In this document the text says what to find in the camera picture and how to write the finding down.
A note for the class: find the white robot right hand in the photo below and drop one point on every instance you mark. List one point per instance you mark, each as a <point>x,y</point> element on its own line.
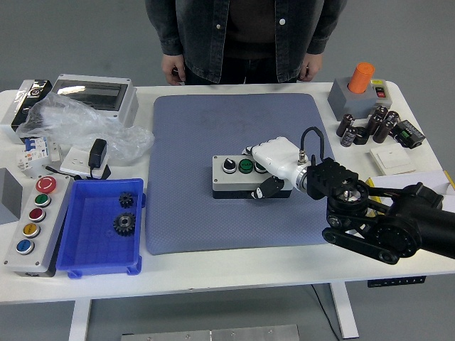
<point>277,156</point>

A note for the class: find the person's left hand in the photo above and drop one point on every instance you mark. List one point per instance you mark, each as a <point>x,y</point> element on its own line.
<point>313,67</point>

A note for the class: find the person's right hand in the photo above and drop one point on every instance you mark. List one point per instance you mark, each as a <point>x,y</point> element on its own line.
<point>172,69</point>

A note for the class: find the grey four-button control box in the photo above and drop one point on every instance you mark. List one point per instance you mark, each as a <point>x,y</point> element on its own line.
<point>220,179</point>

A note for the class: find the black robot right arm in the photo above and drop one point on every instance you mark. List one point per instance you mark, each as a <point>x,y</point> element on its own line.
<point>426,216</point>

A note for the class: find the grey five-button control box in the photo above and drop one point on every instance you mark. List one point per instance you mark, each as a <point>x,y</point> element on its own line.
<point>53,213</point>

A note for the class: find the grey block base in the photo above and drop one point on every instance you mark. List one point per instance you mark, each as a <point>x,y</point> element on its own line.
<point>341,101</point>

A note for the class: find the orange cylinder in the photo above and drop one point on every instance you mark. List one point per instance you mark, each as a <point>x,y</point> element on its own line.
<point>360,78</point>

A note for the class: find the black cylindrical capacitor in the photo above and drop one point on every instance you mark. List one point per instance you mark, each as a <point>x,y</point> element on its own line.
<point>383,131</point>
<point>380,112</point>
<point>392,117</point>
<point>345,125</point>
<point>349,136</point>
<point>373,124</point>

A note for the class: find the grey-blue padded mat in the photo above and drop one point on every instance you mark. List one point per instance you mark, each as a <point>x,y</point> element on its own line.
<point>199,135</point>

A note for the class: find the person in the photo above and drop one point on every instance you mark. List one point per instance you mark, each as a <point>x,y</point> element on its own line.
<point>249,35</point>

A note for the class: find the grey distribution box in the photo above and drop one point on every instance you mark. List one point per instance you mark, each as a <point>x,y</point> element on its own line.
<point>92,92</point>

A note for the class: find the black capacitor clamp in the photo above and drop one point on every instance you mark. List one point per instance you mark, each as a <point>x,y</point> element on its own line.
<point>362,138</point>

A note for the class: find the black power adapter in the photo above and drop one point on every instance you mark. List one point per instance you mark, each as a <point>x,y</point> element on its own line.
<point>97,152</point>

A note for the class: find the clear plastic bag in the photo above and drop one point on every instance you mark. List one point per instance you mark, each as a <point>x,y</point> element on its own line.
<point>71,120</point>

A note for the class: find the black module with green terminal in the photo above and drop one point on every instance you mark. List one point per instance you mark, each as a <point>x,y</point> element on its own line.
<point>409,134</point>

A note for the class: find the white and yellow cardboard box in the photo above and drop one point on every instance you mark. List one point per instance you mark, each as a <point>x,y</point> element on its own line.
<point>398,179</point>

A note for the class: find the small black gear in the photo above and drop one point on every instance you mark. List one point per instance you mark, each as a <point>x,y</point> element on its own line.
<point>126,200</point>

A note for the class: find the large black gear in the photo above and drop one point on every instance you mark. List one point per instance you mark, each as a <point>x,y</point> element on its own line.
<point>124,223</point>

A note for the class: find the white and blue circuit breaker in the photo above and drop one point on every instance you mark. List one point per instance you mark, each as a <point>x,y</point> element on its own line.
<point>33,152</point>

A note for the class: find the white and black device box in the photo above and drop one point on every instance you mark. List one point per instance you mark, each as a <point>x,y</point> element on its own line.
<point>14,110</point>

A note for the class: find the white table leg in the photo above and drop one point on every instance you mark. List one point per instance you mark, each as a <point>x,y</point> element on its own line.
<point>345,309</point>
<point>80,319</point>

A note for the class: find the black table control panel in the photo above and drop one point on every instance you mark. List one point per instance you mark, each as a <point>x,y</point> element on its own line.
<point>394,281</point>

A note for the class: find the grey metal plate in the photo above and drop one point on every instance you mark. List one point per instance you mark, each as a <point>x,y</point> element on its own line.
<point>213,334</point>

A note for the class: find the blue plastic bin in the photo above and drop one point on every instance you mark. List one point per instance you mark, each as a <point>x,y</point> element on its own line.
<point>92,248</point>

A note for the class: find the grey metal box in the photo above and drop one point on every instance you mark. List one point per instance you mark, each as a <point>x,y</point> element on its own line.
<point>7,199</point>

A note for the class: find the white red-black switch box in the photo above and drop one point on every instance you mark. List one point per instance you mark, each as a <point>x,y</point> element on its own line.
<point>379,91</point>

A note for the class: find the white wall switch panel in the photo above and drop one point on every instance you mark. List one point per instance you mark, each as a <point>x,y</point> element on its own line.
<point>391,160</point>

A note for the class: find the white wall socket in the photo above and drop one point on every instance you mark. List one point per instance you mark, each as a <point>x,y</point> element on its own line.
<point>73,161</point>

